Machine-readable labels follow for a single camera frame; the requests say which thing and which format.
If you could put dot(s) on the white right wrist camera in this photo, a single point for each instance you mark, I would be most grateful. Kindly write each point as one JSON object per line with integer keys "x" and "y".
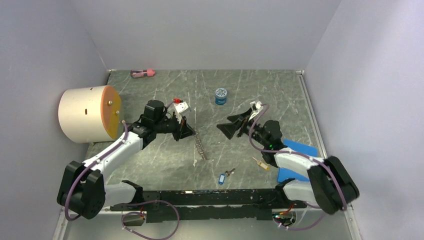
{"x": 256, "y": 107}

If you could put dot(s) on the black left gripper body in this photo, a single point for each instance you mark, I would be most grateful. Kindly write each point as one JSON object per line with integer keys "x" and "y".
{"x": 165, "y": 126}

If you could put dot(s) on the pink capped small bottle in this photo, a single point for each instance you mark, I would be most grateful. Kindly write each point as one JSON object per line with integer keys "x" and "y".
{"x": 142, "y": 73}

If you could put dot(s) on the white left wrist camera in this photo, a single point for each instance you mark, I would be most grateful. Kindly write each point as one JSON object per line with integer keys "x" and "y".
{"x": 180, "y": 108}

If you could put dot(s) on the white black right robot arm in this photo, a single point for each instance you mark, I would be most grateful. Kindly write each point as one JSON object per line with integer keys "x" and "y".
{"x": 328, "y": 184}

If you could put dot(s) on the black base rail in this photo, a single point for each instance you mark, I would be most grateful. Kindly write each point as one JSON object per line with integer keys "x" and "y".
{"x": 220, "y": 204}

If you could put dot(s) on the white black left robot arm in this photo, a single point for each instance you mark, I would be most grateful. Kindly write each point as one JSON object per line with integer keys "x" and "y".
{"x": 83, "y": 192}

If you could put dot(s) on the cream cylinder with orange face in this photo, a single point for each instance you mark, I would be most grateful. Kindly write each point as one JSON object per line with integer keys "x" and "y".
{"x": 91, "y": 114}

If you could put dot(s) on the blue flat sheet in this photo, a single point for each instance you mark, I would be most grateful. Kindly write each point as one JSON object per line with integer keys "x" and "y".
{"x": 291, "y": 166}

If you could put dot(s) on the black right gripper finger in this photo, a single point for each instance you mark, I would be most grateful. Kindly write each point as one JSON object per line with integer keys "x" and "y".
{"x": 241, "y": 116}
{"x": 232, "y": 129}

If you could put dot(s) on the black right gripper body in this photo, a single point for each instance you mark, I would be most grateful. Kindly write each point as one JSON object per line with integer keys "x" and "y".
{"x": 257, "y": 136}

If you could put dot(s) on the blue round jar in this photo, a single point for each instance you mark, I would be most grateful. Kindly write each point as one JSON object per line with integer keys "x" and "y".
{"x": 220, "y": 96}

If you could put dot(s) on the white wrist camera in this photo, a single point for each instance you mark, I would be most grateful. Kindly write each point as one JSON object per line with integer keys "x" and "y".
{"x": 256, "y": 107}
{"x": 180, "y": 108}

